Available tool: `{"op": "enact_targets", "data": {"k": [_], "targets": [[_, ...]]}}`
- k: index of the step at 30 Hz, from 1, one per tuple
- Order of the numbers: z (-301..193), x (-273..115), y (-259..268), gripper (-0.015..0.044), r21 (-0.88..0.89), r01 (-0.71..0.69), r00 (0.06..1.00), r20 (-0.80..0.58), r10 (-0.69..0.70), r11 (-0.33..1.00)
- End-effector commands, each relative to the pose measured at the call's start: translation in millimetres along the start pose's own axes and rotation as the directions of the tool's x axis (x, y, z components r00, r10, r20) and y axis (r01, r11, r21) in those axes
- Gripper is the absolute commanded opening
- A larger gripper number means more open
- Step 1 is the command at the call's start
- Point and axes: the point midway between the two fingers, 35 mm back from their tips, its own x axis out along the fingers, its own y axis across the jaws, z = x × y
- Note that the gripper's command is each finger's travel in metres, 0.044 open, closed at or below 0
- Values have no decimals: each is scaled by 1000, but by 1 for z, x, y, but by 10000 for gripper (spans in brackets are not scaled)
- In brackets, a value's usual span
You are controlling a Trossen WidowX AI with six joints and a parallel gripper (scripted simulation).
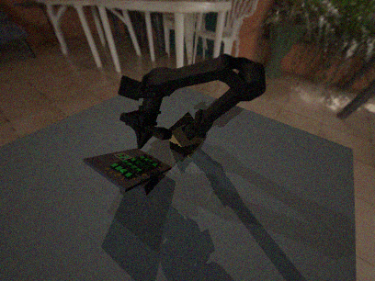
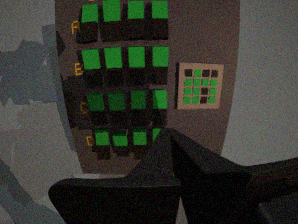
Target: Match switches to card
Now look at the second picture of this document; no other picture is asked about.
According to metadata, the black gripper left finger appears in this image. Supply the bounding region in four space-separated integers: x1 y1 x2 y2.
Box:
48 129 181 224

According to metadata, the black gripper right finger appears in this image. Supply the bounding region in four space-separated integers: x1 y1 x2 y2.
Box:
168 128 298 224

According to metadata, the dark brown switch panel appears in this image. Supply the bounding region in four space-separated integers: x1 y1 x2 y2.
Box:
55 0 241 175

